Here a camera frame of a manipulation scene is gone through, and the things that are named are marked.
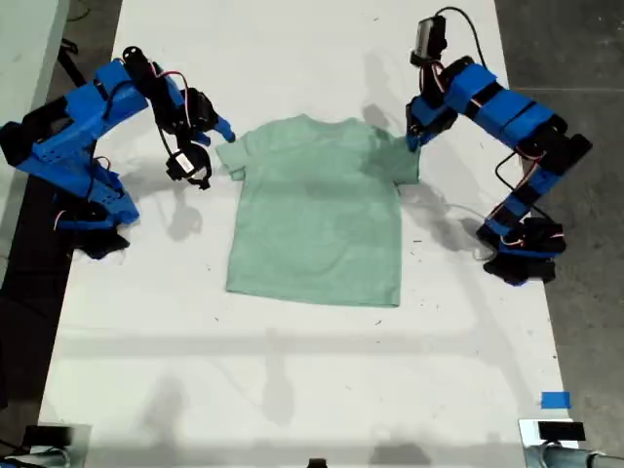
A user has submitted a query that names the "pale side table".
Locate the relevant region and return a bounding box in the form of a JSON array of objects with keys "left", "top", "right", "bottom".
[{"left": 0, "top": 0, "right": 72, "bottom": 289}]

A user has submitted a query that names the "black camera cable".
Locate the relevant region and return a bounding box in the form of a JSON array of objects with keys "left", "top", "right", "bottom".
[{"left": 433, "top": 5, "right": 491, "bottom": 72}]

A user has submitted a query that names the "small black box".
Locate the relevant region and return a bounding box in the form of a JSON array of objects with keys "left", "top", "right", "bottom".
[
  {"left": 22, "top": 425, "right": 74, "bottom": 448},
  {"left": 537, "top": 421, "right": 586, "bottom": 443}
]

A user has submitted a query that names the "grey metal plate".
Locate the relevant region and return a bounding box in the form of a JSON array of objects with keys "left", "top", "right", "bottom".
[{"left": 28, "top": 422, "right": 93, "bottom": 468}]

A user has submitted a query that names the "pale blue-grey clamp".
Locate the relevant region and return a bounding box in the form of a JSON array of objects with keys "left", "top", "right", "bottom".
[
  {"left": 524, "top": 444, "right": 624, "bottom": 468},
  {"left": 0, "top": 446, "right": 72, "bottom": 468}
]

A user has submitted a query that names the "white metal plate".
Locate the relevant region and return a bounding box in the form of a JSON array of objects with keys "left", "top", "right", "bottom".
[{"left": 517, "top": 417, "right": 581, "bottom": 449}]

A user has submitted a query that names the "black stand leg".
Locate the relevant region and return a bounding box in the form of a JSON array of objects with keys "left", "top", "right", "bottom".
[{"left": 57, "top": 41, "right": 93, "bottom": 87}]

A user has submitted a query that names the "pale green t-shirt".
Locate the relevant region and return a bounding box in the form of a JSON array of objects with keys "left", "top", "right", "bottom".
[{"left": 214, "top": 114, "right": 421, "bottom": 309}]

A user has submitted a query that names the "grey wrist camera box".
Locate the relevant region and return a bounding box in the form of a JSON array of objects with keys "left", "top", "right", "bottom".
[{"left": 409, "top": 16, "right": 449, "bottom": 67}]

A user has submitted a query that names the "blue tape strip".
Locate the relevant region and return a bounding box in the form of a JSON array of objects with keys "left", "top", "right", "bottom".
[{"left": 540, "top": 391, "right": 572, "bottom": 410}]

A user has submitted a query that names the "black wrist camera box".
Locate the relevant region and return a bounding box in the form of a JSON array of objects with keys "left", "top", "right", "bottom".
[{"left": 164, "top": 141, "right": 215, "bottom": 191}]

